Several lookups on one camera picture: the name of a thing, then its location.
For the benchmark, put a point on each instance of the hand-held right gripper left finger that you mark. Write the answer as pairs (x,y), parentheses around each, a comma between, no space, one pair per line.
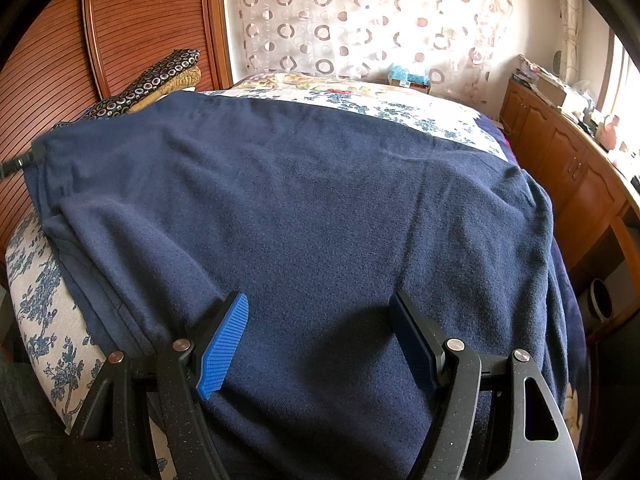
(225,345)

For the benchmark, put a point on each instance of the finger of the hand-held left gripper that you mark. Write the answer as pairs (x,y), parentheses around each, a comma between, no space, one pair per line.
(22,162)

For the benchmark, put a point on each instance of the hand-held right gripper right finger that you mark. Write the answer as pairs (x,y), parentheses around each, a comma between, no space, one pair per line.
(417,345)

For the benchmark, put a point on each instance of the navy t-shirt with orange print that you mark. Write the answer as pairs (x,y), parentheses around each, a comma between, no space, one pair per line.
(310,220)

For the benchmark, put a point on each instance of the dark circle-patterned pillow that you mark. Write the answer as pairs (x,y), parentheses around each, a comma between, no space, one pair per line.
(145,82)

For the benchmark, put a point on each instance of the blue floral bed sheet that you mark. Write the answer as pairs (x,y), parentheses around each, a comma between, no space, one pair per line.
(45,310)

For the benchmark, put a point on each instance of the navy blanket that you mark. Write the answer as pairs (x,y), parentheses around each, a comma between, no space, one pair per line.
(567,300)

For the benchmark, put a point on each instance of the wooden headboard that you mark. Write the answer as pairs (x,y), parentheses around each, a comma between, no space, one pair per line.
(125,35)

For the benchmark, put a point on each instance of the yellow pillow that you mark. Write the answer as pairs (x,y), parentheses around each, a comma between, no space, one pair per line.
(175,85)

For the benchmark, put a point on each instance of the grey round bin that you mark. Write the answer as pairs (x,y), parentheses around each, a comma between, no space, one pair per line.
(607,305)

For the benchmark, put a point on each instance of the wooden cabinet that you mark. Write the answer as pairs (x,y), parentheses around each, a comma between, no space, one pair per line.
(575,170)

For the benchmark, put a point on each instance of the cardboard box with blue packs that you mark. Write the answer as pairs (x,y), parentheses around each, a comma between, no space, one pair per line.
(407,79)

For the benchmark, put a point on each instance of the colourful floral quilt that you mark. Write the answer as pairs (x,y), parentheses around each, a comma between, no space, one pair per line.
(310,82)

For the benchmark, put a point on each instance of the pink bottle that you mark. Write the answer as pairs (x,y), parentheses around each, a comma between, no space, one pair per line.
(609,132)

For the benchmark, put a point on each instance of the flat cardboard box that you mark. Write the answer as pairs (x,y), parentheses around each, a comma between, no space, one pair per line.
(552,92)

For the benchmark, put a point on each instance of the stack of books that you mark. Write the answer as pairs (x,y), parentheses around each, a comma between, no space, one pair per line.
(530,70)

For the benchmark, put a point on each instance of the white plastic bag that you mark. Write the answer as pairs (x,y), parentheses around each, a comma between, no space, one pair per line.
(580,95)

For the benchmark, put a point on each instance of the sheer circle-patterned curtain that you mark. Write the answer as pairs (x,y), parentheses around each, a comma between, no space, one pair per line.
(370,15)

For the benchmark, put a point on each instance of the window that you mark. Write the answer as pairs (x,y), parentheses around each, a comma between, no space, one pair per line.
(622,80)

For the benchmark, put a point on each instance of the patterned window curtain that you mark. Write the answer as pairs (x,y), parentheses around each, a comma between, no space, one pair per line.
(567,25)

